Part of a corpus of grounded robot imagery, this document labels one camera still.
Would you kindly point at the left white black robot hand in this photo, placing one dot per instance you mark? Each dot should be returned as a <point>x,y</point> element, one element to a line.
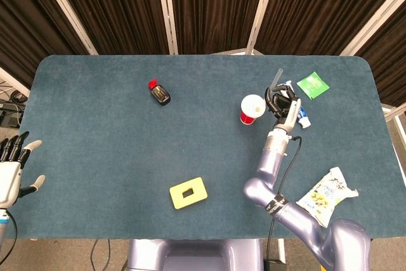
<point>9,179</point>

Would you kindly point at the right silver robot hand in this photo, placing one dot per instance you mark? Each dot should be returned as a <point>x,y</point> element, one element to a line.
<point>290,114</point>

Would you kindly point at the clear plastic straw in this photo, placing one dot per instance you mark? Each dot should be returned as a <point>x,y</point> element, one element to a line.
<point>277,77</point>

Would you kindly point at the right purple grey robot arm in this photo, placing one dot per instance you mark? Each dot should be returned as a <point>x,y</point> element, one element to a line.
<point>269,169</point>

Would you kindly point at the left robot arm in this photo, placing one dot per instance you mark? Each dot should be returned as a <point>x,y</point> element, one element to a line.
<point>2,220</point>

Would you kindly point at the red paper cup white lid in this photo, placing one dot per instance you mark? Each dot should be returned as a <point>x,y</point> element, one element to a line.
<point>252,106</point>

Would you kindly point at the white blue toothpaste tube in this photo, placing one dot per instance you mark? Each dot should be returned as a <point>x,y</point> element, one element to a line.
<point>304,118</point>

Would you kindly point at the green sachet packet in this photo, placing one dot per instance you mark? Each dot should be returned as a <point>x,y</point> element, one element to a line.
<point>312,85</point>

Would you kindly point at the black box on floor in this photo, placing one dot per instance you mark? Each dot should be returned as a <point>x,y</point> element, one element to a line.
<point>9,115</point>

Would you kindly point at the white screen foot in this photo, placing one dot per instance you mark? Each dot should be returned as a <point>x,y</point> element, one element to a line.
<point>234,51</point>

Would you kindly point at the white snack bag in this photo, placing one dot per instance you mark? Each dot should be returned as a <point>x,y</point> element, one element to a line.
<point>323,195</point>

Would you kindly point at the blue felt table cloth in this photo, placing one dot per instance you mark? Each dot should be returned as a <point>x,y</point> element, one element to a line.
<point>95,141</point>

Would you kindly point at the brown curtain screen panel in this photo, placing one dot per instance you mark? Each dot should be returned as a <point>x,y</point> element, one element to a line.
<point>215,7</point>
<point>120,7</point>
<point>393,45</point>
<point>317,7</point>
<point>25,14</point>

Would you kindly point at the black sauce bottle red cap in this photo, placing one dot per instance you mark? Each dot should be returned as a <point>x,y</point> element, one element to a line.
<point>161,95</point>

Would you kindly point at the yellow sponge block with slot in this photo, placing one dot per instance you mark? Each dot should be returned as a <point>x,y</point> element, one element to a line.
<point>177,198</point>

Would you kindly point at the purple grey robot torso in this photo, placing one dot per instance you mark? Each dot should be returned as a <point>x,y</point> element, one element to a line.
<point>196,255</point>

